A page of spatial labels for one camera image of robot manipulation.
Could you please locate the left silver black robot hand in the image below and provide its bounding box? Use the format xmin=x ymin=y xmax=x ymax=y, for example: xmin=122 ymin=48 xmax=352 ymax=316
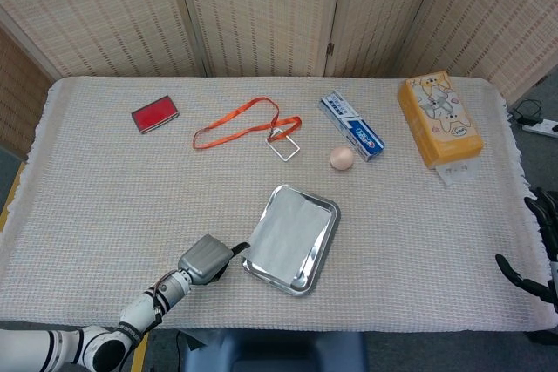
xmin=177 ymin=233 xmax=252 ymax=286

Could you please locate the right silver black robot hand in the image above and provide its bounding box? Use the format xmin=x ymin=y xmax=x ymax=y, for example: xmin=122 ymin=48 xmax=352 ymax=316
xmin=495 ymin=186 xmax=558 ymax=316

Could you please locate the white napkin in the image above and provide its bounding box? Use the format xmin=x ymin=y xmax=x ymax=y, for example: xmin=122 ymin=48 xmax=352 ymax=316
xmin=250 ymin=185 xmax=330 ymax=284

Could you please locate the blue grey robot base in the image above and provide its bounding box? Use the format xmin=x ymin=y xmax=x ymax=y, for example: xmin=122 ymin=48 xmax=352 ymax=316
xmin=180 ymin=328 xmax=370 ymax=372

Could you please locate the stainless steel tray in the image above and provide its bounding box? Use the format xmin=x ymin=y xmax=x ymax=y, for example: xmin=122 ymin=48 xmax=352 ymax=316
xmin=242 ymin=184 xmax=342 ymax=298

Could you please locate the red card case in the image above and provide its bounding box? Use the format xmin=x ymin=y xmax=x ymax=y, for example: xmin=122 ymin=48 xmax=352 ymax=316
xmin=131 ymin=94 xmax=180 ymax=135

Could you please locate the white power strip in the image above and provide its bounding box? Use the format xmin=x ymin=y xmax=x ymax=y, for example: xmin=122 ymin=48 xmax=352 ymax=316
xmin=521 ymin=118 xmax=558 ymax=137

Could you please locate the white woven tablecloth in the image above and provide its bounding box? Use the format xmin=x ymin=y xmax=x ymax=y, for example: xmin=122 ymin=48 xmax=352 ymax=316
xmin=0 ymin=75 xmax=558 ymax=333

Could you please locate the clear badge holder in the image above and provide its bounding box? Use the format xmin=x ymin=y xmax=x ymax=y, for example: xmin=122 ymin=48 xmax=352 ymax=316
xmin=265 ymin=127 xmax=302 ymax=163

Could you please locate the yellow cat tissue pack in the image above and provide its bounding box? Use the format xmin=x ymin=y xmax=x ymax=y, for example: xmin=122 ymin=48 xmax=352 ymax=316
xmin=397 ymin=69 xmax=485 ymax=186

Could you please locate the beige egg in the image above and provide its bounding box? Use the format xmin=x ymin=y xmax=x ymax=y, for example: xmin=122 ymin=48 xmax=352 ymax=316
xmin=330 ymin=145 xmax=356 ymax=171

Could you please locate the blue white toothpaste box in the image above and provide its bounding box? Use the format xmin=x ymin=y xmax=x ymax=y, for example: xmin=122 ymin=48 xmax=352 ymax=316
xmin=317 ymin=89 xmax=386 ymax=163

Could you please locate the woven folding screen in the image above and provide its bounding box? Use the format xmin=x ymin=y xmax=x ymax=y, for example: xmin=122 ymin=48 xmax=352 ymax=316
xmin=0 ymin=0 xmax=558 ymax=159

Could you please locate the black adapter cable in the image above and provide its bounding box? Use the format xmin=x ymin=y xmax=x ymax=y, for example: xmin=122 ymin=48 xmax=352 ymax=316
xmin=507 ymin=98 xmax=544 ymax=127

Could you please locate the orange lanyard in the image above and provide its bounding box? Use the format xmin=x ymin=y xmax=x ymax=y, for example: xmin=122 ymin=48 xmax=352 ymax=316
xmin=193 ymin=97 xmax=303 ymax=150

